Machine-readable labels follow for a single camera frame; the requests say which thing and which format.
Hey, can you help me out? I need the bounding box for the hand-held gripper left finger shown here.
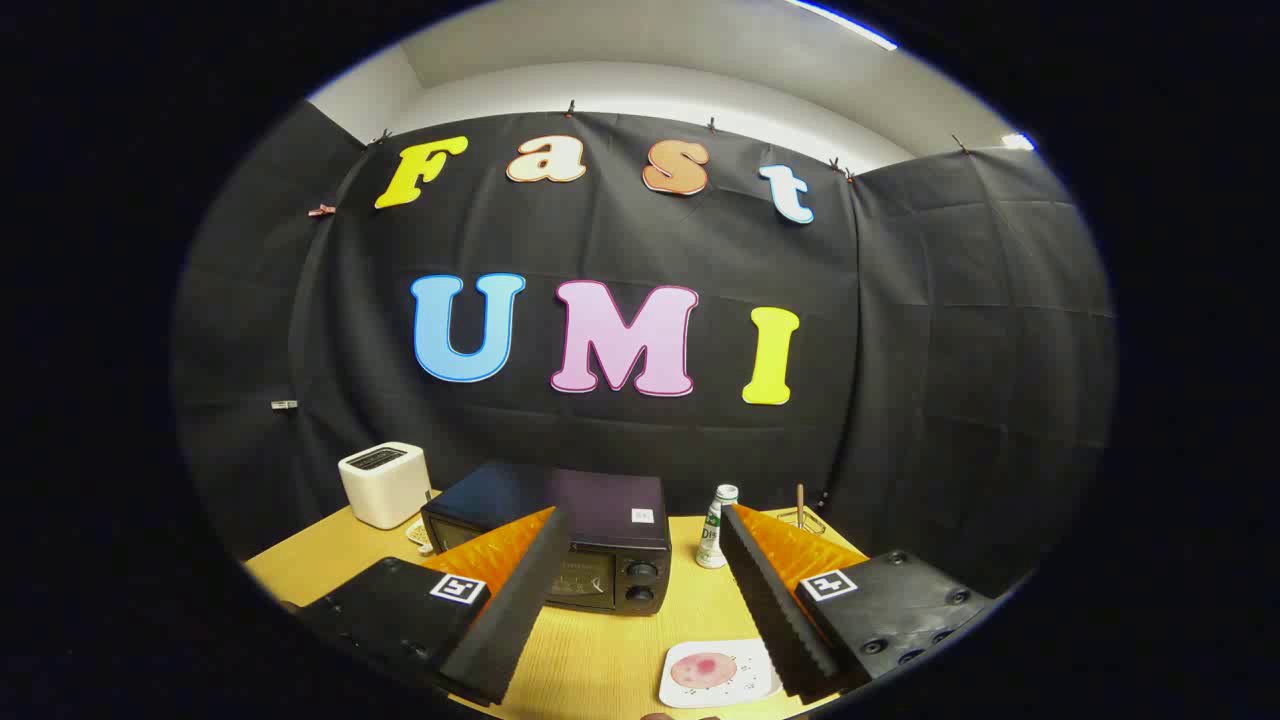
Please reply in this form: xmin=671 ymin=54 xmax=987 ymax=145
xmin=285 ymin=507 xmax=573 ymax=707

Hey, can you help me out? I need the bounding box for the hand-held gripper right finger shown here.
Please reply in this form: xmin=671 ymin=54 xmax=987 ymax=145
xmin=720 ymin=503 xmax=996 ymax=704

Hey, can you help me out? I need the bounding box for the white square plate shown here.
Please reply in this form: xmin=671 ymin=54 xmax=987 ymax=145
xmin=659 ymin=640 xmax=783 ymax=709

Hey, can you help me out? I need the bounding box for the pink ham slice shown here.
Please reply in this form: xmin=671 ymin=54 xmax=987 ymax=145
xmin=670 ymin=652 xmax=739 ymax=690

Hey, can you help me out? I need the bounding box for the black toaster oven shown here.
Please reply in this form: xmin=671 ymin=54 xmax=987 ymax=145
xmin=420 ymin=460 xmax=673 ymax=616

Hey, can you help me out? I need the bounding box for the white bread toaster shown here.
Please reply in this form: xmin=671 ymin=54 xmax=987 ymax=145
xmin=338 ymin=442 xmax=433 ymax=530

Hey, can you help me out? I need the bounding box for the white plastic bottle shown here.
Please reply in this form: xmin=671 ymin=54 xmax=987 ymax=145
xmin=696 ymin=484 xmax=739 ymax=570

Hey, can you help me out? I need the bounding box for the black backdrop cloth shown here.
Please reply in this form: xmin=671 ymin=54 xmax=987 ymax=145
xmin=172 ymin=100 xmax=1116 ymax=601

